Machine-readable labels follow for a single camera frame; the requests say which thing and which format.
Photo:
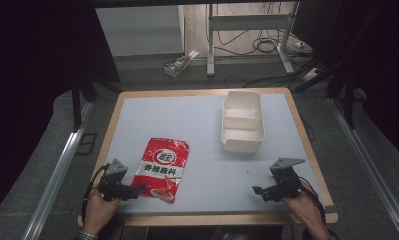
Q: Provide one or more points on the person's left hand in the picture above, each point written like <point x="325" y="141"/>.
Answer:
<point x="99" y="210"/>

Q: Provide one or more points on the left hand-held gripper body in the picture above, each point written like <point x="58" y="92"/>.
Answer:
<point x="113" y="182"/>

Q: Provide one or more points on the red seasoning packet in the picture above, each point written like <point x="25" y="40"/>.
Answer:
<point x="163" y="168"/>

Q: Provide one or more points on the person's right hand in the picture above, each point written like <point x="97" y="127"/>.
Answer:
<point x="302" y="208"/>

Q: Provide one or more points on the white cabinet panel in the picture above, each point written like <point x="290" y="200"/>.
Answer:
<point x="138" y="30"/>

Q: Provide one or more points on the small open cardboard box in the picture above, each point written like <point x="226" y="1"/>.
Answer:
<point x="180" y="63"/>

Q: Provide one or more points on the white power strip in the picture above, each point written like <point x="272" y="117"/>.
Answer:
<point x="311" y="74"/>

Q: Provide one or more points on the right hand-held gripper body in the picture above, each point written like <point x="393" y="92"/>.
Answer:
<point x="284" y="181"/>

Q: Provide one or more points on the white metal desk frame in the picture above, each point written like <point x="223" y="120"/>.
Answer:
<point x="250" y="22"/>

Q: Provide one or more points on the white plastic divided bin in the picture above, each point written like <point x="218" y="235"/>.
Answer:
<point x="243" y="121"/>

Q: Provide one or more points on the metal floor rail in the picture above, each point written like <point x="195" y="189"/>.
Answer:
<point x="370" y="160"/>
<point x="55" y="173"/>

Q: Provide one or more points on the black stand leg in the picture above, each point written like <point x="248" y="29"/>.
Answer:
<point x="348" y="103"/>
<point x="76" y="106"/>

